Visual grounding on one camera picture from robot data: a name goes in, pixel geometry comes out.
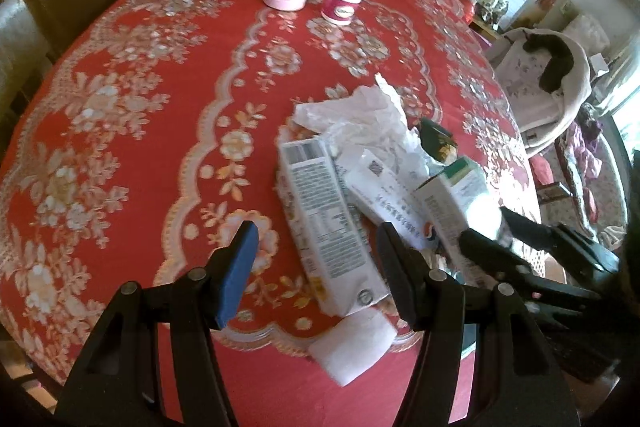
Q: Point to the white tissue wad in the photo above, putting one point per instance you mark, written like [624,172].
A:
[354,345]

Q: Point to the white milk carton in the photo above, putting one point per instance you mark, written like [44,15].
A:
[335,255]

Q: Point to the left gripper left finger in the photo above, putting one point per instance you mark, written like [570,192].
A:
[115,380]

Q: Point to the beige coat on chair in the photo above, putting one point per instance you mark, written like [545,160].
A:
[545,76]

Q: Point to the green white carton box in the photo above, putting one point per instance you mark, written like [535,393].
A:
[455,200]

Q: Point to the white medicine box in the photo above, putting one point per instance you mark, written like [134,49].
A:
[376,191]

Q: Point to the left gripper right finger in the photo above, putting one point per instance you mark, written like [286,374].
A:
[516,380]

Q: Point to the dark green biscuit packet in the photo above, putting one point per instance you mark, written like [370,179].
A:
[437,141]

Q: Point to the red floral tablecloth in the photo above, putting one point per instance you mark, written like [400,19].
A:
[157,135]

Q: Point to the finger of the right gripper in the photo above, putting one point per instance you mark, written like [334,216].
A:
[490,256]
[527,231]

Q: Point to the white plastic wrapper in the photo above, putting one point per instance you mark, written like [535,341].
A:
[371,118]

